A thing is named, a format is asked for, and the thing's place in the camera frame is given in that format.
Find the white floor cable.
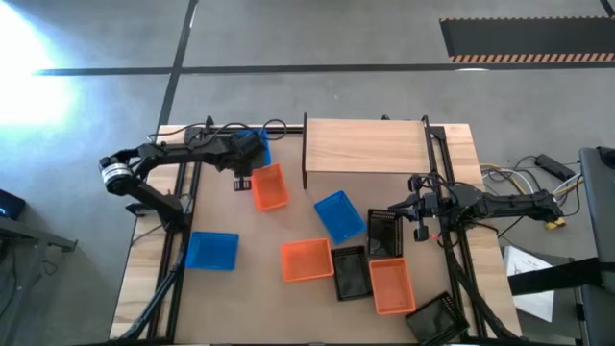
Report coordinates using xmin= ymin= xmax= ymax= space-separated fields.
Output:
xmin=552 ymin=172 xmax=585 ymax=196

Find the black hazard-striped floor mat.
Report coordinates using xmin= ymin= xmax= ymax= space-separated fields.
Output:
xmin=439 ymin=16 xmax=615 ymax=64

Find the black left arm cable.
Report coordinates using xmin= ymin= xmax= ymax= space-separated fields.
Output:
xmin=146 ymin=114 xmax=289 ymax=145

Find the black device with blue light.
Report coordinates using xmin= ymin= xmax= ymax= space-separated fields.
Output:
xmin=0 ymin=188 xmax=27 ymax=221

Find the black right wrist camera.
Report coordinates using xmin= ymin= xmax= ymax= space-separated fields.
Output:
xmin=413 ymin=219 xmax=431 ymax=243

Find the dark grey desk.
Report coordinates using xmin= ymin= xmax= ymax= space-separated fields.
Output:
xmin=578 ymin=146 xmax=615 ymax=289

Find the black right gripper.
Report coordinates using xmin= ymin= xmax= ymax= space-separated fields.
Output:
xmin=386 ymin=188 xmax=452 ymax=224

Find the grey metal stand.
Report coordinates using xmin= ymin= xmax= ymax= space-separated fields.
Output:
xmin=0 ymin=215 xmax=78 ymax=346

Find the blue plastic basket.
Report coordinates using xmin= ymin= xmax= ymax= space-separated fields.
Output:
xmin=313 ymin=189 xmax=368 ymax=246
xmin=184 ymin=230 xmax=240 ymax=271
xmin=239 ymin=127 xmax=273 ymax=167

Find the white paper sheet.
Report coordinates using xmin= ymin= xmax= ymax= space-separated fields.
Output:
xmin=503 ymin=245 xmax=555 ymax=323

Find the orange plastic basket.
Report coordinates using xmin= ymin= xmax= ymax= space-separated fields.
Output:
xmin=250 ymin=162 xmax=291 ymax=213
xmin=280 ymin=237 xmax=335 ymax=284
xmin=368 ymin=257 xmax=417 ymax=316

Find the wooden shelf with black legs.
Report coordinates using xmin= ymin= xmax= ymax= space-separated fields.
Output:
xmin=301 ymin=112 xmax=433 ymax=190

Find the black aluminium table frame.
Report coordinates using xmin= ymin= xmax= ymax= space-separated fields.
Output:
xmin=108 ymin=114 xmax=518 ymax=346

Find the yellow floor cable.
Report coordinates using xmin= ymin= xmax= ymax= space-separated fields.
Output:
xmin=480 ymin=165 xmax=529 ymax=196

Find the black plastic basket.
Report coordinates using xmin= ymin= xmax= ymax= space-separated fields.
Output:
xmin=404 ymin=290 xmax=471 ymax=346
xmin=331 ymin=245 xmax=374 ymax=303
xmin=366 ymin=208 xmax=405 ymax=259

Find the black power strip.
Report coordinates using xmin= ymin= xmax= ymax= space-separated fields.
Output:
xmin=534 ymin=153 xmax=577 ymax=183

